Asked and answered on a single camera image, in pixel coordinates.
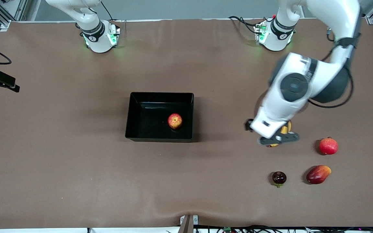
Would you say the red pomegranate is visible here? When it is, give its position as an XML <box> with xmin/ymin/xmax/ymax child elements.
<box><xmin>319</xmin><ymin>137</ymin><xmax>339</xmax><ymax>155</ymax></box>

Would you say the red yellow mango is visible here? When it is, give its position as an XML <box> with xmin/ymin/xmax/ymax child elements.
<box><xmin>306</xmin><ymin>165</ymin><xmax>332</xmax><ymax>185</ymax></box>

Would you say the black plastic box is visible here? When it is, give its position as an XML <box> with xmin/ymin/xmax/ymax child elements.
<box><xmin>125</xmin><ymin>92</ymin><xmax>195</xmax><ymax>143</ymax></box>

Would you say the yellow banana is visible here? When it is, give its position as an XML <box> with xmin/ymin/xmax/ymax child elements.
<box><xmin>267</xmin><ymin>121</ymin><xmax>292</xmax><ymax>148</ymax></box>

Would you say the red yellow apple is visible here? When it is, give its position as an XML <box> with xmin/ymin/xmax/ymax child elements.
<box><xmin>168</xmin><ymin>113</ymin><xmax>183</xmax><ymax>129</ymax></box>

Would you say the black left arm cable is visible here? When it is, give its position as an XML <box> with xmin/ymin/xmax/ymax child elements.
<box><xmin>308</xmin><ymin>19</ymin><xmax>355</xmax><ymax>109</ymax></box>

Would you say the dark purple mangosteen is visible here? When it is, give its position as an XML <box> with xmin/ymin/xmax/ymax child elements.
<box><xmin>272</xmin><ymin>172</ymin><xmax>287</xmax><ymax>188</ymax></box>

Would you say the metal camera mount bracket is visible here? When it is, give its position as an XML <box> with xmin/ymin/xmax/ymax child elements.
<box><xmin>179</xmin><ymin>215</ymin><xmax>199</xmax><ymax>233</ymax></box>

